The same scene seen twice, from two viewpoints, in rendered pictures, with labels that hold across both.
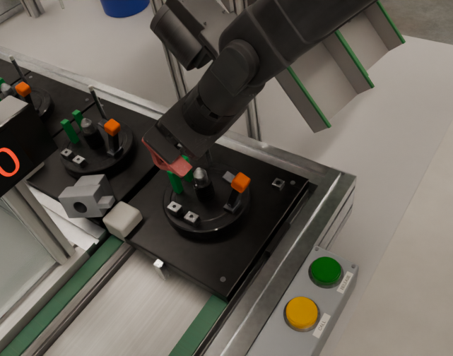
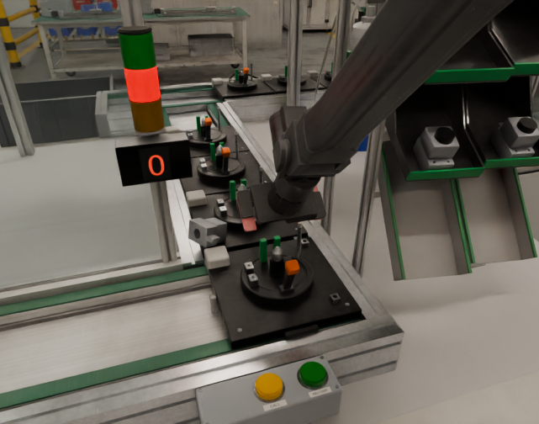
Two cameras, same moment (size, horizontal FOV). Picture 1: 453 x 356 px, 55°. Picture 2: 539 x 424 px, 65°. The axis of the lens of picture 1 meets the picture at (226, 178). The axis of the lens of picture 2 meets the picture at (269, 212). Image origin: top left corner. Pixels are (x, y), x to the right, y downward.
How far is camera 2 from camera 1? 0.28 m
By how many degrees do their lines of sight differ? 27
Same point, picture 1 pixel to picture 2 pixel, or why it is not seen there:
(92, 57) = not seen: hidden behind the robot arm
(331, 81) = (435, 250)
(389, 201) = (436, 384)
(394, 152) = (478, 352)
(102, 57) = not seen: hidden behind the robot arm
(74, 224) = (190, 246)
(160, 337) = (177, 345)
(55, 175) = (206, 213)
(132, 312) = (177, 320)
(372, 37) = (509, 240)
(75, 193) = (199, 223)
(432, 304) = not seen: outside the picture
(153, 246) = (219, 283)
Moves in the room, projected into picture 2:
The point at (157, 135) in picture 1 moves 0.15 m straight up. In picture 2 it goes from (246, 196) to (244, 106)
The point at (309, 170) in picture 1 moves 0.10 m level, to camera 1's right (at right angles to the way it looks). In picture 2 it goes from (371, 306) to (426, 326)
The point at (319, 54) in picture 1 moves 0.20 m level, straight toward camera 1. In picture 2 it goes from (437, 224) to (378, 269)
